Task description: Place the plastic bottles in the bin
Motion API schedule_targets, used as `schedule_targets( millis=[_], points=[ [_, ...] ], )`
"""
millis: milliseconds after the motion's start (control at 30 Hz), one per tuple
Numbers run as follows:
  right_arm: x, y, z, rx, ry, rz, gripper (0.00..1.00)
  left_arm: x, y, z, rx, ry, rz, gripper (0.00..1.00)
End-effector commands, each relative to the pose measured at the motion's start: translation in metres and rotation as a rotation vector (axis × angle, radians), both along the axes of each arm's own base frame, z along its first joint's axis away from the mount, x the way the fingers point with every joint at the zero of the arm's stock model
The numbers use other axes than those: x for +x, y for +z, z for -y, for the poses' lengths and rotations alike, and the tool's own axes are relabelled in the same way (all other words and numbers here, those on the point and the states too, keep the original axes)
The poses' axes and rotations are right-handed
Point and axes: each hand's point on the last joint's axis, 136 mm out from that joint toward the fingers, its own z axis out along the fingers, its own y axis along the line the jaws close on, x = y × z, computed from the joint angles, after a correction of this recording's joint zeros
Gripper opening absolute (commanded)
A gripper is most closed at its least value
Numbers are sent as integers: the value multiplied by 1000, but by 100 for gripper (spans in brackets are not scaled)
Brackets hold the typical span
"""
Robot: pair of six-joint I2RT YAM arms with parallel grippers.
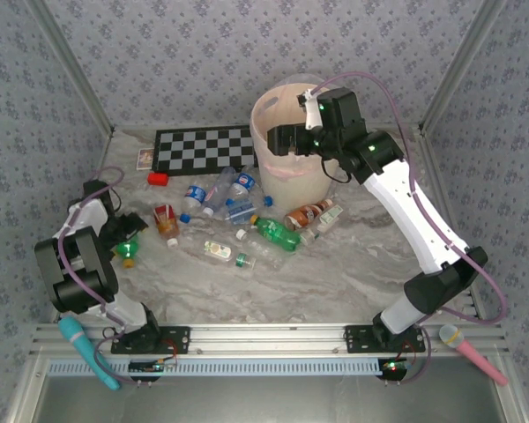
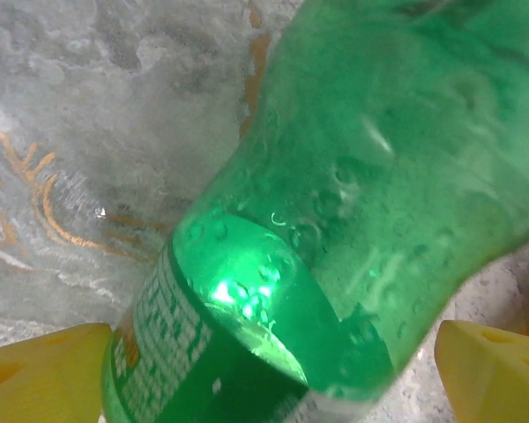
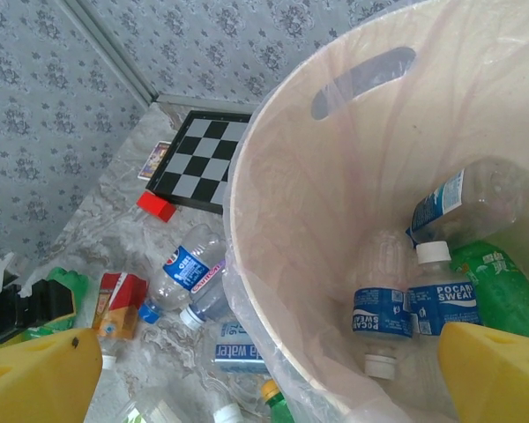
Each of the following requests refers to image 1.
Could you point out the small green bottle yellow cap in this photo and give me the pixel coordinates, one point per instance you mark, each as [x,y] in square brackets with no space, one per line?
[125,250]

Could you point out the orange juice bottle red label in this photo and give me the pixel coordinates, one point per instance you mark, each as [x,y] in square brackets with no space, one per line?
[165,222]

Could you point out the Pepsi label plastic bottle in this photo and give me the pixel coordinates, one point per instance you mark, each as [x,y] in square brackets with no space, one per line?
[194,197]
[243,181]

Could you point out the small white green-label bottle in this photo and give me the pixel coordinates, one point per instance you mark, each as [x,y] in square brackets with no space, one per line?
[330,216]
[310,236]

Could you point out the brown drink bottle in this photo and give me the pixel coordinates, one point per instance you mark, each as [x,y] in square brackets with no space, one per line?
[306,214]

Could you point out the clear bottle green cap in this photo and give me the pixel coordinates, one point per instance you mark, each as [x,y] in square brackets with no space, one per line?
[218,250]

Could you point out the clear bottle white cap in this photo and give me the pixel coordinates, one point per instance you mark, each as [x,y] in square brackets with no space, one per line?
[242,234]

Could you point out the green Sprite bottle yellow cap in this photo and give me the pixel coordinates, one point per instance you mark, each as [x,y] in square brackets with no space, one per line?
[277,234]

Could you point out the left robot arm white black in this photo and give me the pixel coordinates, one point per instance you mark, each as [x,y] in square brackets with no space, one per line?
[84,264]

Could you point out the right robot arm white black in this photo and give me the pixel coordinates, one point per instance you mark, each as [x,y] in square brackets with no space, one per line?
[405,211]

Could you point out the clear plastic bin liner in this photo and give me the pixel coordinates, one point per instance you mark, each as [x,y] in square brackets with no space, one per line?
[286,171]

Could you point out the cream plastic waste bin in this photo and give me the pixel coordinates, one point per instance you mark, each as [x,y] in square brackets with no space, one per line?
[295,189]

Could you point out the small red block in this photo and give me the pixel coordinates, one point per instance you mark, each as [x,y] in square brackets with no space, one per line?
[158,179]

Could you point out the small picture card box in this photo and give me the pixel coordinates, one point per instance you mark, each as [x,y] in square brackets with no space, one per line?
[146,159]

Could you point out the clear empty plastic bottle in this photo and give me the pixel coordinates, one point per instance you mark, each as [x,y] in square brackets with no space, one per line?
[218,189]

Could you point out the black grey chessboard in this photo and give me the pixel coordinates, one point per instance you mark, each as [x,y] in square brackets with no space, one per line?
[203,150]

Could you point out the teal toy microphone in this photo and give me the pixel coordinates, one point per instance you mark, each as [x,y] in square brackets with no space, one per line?
[77,337]

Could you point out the small circuit board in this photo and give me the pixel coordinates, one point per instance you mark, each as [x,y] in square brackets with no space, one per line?
[393,365]
[152,366]

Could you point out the grey metal front panel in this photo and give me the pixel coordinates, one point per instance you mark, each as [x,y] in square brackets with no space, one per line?
[269,401]

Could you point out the pink toy microphone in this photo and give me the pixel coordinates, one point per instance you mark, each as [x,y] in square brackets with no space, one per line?
[471,350]

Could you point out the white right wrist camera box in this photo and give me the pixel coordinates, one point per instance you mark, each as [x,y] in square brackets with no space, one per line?
[312,110]

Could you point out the aluminium frame post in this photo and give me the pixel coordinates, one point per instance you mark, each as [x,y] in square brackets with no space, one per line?
[463,61]
[70,61]

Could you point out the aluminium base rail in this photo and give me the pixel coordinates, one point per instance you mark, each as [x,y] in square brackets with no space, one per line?
[269,337]

